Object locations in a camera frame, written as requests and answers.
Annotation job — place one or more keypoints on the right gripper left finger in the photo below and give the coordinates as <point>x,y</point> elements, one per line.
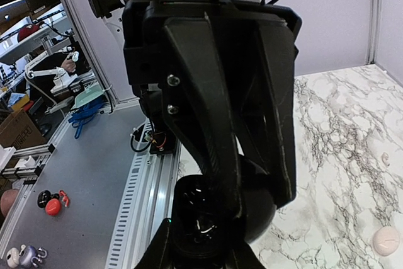
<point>157,255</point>

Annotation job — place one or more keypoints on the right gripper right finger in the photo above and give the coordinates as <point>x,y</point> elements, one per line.
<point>243,257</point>

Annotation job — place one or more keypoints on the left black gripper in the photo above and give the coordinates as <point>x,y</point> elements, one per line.
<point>183,44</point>

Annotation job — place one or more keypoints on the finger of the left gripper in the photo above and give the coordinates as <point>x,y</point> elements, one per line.
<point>258,56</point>

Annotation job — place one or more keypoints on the black round earbud case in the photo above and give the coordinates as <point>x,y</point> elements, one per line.
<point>200,233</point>

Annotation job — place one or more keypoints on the pink round earbud case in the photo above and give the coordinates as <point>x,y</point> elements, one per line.
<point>386,241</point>

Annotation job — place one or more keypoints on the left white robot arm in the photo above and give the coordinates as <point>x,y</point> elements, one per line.
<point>219,76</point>

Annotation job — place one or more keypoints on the red earbud case set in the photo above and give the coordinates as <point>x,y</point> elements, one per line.
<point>52,203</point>

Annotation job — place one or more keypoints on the pink earbud left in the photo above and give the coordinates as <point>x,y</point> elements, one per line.
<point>385,159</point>

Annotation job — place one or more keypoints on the cardboard box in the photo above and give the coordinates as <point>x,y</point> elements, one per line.
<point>19,131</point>

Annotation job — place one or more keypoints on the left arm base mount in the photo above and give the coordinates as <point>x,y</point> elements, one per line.
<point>160,139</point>

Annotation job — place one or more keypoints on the right corner frame post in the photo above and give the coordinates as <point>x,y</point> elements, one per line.
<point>374,31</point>

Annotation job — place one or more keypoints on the corner frame post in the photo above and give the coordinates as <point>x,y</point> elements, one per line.
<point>96,42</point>
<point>374,31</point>

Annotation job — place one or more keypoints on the left corner frame post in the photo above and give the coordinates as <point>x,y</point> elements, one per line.
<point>96,42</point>

